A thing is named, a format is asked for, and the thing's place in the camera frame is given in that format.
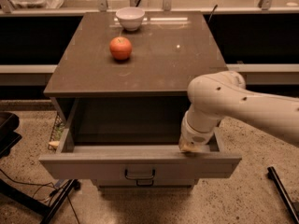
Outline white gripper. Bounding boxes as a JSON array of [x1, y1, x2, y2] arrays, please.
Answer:
[[178, 112, 216, 152]]

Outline white bowl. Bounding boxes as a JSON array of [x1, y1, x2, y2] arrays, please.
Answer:
[[116, 7, 145, 31]]

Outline black stand leg right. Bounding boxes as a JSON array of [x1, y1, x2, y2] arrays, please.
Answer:
[[267, 166, 299, 224]]

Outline black stand leg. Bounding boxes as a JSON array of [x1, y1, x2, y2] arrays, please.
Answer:
[[267, 166, 299, 224], [0, 179, 78, 224]]

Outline blue tape strip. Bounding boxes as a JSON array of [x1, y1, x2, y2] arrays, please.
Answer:
[[54, 179, 65, 189]]

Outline metal shelf rail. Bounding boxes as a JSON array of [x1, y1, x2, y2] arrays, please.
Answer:
[[0, 0, 299, 17]]

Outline grey top drawer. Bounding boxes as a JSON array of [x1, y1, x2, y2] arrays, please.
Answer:
[[40, 97, 241, 180]]

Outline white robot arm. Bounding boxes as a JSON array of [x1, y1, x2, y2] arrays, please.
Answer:
[[178, 71, 299, 152]]

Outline black floor cable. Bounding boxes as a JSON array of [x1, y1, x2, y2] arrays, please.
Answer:
[[0, 168, 80, 224]]

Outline grey bottom drawer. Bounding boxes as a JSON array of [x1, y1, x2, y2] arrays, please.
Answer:
[[92, 179, 198, 189]]

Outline black chair base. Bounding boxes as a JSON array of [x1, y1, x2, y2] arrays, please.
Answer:
[[0, 112, 21, 158]]

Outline grey drawer cabinet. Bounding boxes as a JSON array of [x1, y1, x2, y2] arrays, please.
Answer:
[[43, 11, 229, 191]]

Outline red apple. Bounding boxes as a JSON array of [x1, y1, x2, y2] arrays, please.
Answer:
[[109, 36, 133, 61]]

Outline black stand leg left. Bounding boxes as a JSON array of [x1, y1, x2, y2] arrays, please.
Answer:
[[0, 179, 78, 224]]

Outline grey drawer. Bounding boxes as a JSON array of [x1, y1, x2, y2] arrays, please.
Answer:
[[40, 97, 241, 180], [92, 179, 198, 189]]

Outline wire basket with items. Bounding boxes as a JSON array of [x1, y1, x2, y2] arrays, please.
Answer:
[[48, 115, 64, 150]]

